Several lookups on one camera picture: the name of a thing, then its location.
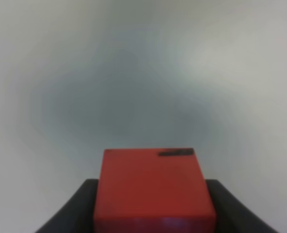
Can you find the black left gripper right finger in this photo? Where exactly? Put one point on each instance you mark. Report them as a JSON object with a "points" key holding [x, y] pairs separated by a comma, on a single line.
{"points": [[232, 215]]}

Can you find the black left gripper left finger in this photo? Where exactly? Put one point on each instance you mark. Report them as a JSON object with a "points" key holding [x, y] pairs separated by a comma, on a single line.
{"points": [[76, 216]]}

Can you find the red cube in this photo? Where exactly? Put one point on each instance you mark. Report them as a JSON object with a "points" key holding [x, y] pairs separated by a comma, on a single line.
{"points": [[152, 191]]}

